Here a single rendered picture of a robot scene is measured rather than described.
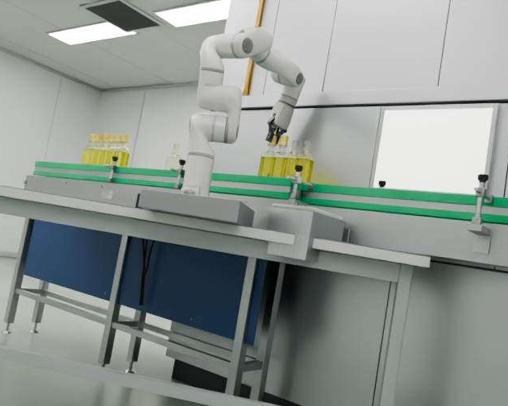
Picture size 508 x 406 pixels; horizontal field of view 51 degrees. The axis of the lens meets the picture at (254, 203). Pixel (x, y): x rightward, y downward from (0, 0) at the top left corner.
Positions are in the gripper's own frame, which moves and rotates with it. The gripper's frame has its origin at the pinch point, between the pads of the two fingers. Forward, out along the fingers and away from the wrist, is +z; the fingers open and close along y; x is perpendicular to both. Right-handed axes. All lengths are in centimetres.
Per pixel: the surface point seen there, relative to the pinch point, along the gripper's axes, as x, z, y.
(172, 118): -410, -2, -316
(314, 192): 31.5, 14.5, 4.2
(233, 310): 23, 68, 14
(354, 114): 25.4, -20.8, -11.6
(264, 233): 40, 32, 39
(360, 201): 51, 11, 5
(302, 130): 4.4, -8.5, -12.0
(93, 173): -89, 48, 12
